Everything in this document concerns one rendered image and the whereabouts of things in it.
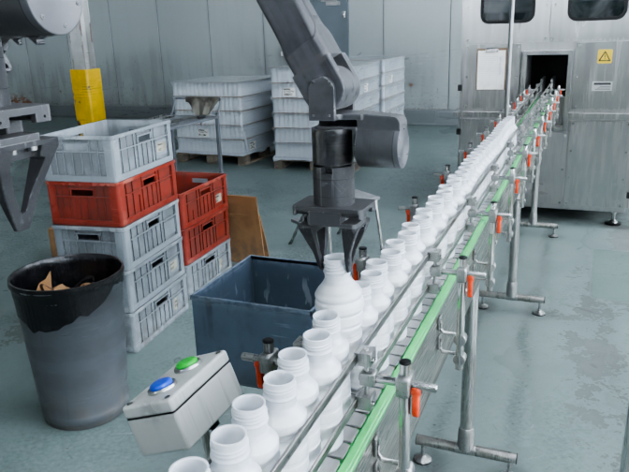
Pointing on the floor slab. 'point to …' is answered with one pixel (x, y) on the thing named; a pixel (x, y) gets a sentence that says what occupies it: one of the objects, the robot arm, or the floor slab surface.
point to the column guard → (88, 95)
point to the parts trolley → (190, 125)
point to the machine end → (532, 27)
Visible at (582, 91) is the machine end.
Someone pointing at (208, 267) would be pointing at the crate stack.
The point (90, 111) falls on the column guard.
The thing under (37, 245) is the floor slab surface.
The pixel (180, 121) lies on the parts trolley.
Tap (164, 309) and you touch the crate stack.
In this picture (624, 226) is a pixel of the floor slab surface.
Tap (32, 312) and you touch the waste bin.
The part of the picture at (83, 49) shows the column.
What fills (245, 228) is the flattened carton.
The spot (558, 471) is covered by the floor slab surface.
